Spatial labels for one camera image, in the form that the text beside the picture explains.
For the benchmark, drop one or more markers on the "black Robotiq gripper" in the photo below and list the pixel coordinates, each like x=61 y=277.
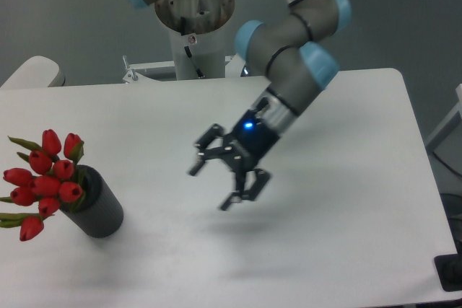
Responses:
x=241 y=150

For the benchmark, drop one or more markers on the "red tulip bouquet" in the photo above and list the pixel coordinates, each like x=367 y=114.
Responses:
x=54 y=181

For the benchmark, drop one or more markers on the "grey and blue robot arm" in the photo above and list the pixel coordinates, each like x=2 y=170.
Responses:
x=287 y=53

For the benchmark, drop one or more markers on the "dark grey ribbed vase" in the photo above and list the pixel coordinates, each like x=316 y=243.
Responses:
x=100 y=214

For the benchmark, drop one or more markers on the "white furniture at right edge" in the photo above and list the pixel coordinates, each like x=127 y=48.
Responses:
x=446 y=126

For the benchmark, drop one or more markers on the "black clamp at table edge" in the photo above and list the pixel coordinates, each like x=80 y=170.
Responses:
x=449 y=271

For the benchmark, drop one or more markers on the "white pedestal base bracket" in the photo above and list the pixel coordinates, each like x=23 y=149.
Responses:
x=166 y=71

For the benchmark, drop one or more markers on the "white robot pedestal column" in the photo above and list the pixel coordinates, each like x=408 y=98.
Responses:
x=196 y=30

